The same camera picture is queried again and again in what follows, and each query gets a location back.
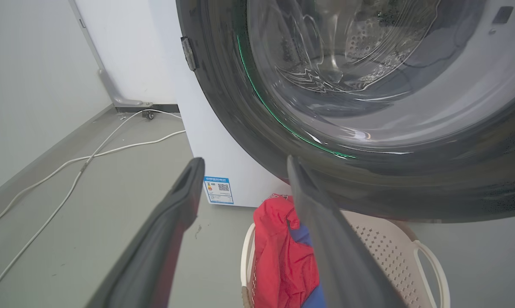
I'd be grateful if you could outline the blue energy label sticker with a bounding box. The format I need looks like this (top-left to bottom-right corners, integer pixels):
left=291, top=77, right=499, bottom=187
left=203, top=176, right=234, bottom=205

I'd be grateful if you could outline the cream perforated laundry basket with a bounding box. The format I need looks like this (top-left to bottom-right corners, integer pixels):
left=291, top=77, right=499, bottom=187
left=240, top=209, right=450, bottom=308

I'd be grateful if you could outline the white power cable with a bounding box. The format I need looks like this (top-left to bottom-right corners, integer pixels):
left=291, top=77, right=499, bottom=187
left=0, top=130, right=186, bottom=231
left=0, top=109, right=183, bottom=300

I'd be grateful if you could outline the white washing machine body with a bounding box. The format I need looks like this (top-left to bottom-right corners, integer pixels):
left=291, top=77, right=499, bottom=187
left=148, top=0, right=293, bottom=209

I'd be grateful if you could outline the round dark washing machine door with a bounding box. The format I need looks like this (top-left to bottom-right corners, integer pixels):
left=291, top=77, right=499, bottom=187
left=176, top=0, right=515, bottom=223

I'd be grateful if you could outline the red and blue garment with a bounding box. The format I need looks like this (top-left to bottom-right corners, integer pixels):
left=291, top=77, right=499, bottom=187
left=253, top=193, right=326, bottom=308

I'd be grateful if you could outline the white wheeled partition panel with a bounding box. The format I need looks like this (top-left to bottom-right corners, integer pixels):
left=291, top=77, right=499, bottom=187
left=68, top=0, right=179, bottom=108

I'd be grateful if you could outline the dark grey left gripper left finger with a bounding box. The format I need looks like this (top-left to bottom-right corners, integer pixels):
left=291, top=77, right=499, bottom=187
left=85, top=157, right=206, bottom=308

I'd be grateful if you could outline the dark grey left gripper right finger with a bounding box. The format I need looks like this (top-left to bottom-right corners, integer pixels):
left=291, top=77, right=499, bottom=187
left=287, top=155, right=407, bottom=308

